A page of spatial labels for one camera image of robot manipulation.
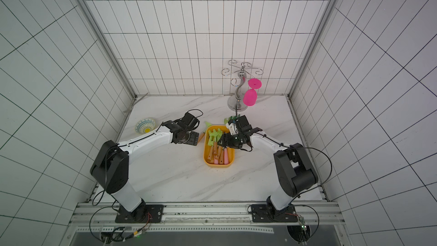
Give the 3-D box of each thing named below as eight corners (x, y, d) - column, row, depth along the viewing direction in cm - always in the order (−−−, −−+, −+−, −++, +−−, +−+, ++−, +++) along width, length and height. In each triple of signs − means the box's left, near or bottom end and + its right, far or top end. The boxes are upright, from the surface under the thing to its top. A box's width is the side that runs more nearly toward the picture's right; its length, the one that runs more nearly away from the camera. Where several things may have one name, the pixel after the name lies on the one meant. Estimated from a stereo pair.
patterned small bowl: (137, 133, 102) (133, 129, 98) (141, 122, 108) (138, 117, 104) (154, 133, 102) (151, 129, 98) (157, 122, 108) (155, 117, 104)
